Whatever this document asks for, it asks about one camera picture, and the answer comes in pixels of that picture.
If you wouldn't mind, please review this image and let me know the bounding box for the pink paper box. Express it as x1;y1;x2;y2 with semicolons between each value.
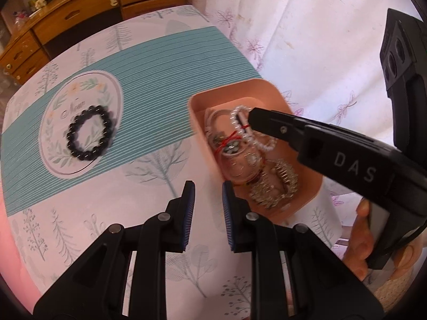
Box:
187;79;322;226

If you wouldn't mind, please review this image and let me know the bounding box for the pink blanket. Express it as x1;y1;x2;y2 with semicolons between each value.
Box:
0;202;43;311

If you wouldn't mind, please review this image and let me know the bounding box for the black bead bracelet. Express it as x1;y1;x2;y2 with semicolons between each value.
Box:
66;105;114;162

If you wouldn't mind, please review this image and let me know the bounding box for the red string bead bracelet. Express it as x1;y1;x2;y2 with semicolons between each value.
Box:
213;124;268;186

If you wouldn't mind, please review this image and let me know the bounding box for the white floral curtain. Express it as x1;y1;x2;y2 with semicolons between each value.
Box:
190;0;418;144

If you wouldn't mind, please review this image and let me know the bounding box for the long pearl necklace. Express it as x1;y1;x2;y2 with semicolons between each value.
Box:
233;119;278;153

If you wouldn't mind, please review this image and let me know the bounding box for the tree-print tablecloth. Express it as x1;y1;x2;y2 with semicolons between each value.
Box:
1;5;258;319

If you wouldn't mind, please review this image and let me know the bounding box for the right hand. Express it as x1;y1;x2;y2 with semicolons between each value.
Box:
343;198;423;281

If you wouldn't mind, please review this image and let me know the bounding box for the wooden desk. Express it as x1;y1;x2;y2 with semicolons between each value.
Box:
1;0;187;85

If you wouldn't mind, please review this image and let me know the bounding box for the clear pink bangle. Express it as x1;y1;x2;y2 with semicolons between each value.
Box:
219;147;264;185

